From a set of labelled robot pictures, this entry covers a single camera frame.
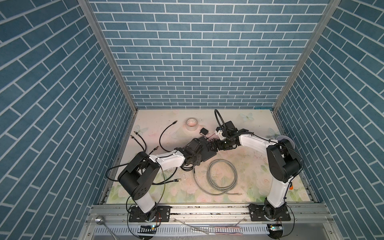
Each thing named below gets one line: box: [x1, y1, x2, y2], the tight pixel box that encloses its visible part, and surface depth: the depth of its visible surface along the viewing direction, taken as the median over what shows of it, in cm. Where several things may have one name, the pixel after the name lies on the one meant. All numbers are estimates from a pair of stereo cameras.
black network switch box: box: [198, 136, 217, 162], surface depth 95 cm
